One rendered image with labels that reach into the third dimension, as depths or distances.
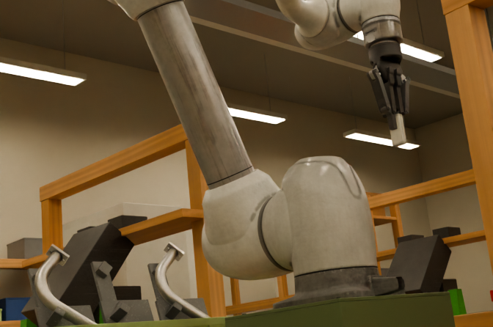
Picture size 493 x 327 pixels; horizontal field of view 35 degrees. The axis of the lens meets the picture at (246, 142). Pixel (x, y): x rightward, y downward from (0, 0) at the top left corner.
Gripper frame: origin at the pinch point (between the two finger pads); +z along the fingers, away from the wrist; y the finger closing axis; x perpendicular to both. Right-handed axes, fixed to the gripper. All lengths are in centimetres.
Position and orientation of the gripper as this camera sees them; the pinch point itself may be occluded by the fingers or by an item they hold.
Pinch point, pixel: (397, 130)
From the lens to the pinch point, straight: 176.3
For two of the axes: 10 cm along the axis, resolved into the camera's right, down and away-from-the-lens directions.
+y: -7.7, -1.0, -6.2
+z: 1.0, 9.6, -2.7
